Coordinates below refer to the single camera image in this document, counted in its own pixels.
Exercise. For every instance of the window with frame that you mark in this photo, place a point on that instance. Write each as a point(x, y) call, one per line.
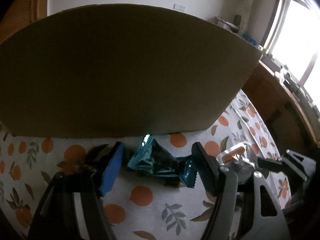
point(293, 42)

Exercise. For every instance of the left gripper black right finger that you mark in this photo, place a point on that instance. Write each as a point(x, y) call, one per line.
point(218, 180)

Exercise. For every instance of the orange-print white bedsheet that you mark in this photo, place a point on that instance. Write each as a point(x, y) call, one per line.
point(138, 207)

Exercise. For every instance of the brown cardboard box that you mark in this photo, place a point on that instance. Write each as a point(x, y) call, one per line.
point(120, 70)

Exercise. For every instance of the wooden wardrobe door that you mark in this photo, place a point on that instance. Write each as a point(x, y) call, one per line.
point(21, 14)

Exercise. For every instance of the teal candy wrapper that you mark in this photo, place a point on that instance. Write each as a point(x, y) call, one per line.
point(155, 160)

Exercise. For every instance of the small silver orange-label pouch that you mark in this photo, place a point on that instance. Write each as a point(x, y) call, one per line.
point(238, 158)

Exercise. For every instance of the white wall switch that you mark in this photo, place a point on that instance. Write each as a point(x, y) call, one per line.
point(179, 7)

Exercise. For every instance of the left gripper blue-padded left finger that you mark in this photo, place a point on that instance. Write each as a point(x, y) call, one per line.
point(110, 172)

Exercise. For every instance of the wooden desk by window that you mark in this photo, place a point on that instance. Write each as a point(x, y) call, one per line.
point(281, 112)

